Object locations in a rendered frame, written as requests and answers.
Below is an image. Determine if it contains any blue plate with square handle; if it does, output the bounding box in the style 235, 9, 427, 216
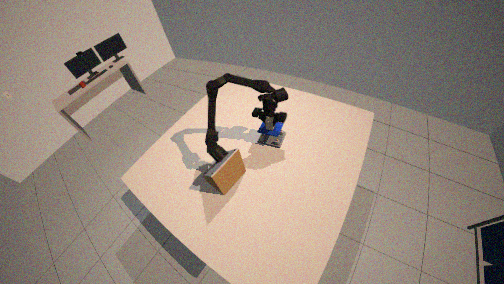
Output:
257, 116, 284, 137

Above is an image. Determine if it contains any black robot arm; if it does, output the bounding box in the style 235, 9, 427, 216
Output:
205, 73, 289, 164

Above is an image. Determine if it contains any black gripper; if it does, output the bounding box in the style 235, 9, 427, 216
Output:
252, 103, 287, 126

